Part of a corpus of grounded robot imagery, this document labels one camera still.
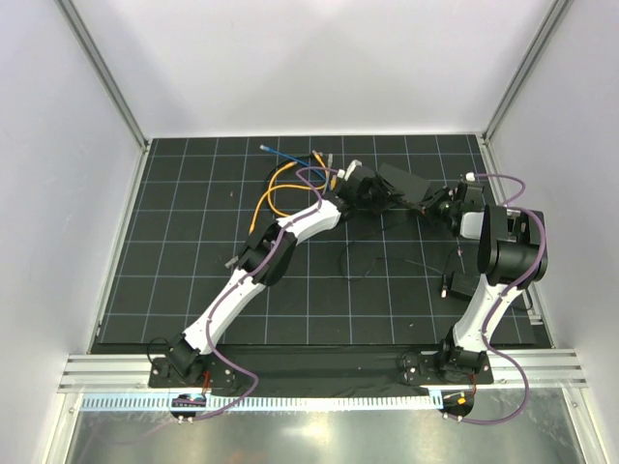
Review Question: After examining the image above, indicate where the right aluminium frame post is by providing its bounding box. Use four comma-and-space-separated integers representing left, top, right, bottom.
481, 0, 574, 145

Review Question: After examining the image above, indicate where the black network switch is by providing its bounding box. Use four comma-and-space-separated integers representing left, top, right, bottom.
378, 163, 430, 205

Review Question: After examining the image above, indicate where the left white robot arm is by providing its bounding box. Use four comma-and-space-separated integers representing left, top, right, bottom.
165, 159, 415, 387

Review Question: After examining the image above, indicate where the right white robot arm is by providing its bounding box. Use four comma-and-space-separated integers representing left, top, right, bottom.
403, 172, 547, 384

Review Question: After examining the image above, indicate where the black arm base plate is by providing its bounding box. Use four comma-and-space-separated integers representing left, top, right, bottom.
148, 344, 494, 398

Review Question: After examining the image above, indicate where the left aluminium frame post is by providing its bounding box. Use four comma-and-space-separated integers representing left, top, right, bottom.
54, 0, 149, 152

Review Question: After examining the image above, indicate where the orange ethernet cable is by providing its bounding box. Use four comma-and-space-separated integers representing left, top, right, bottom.
248, 150, 330, 232
266, 163, 335, 218

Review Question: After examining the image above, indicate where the aluminium front rail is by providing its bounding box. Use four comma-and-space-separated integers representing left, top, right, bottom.
57, 349, 587, 393

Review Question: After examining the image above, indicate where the blue ethernet cable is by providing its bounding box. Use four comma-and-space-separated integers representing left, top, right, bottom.
258, 143, 338, 192

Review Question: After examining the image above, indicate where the black power adapter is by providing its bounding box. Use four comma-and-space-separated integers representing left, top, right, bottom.
440, 270, 479, 300

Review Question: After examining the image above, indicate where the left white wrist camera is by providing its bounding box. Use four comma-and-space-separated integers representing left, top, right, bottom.
336, 159, 364, 183

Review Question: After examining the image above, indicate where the slotted cable duct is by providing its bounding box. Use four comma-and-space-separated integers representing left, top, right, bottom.
80, 391, 443, 414

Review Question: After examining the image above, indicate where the grey ethernet cable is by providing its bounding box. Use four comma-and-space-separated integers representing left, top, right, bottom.
223, 152, 336, 270

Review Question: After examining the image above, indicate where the aluminium frame post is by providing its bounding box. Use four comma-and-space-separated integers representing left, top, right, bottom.
481, 0, 574, 145
54, 0, 149, 152

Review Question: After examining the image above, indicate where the black grid mat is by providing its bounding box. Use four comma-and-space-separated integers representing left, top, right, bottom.
89, 135, 552, 348

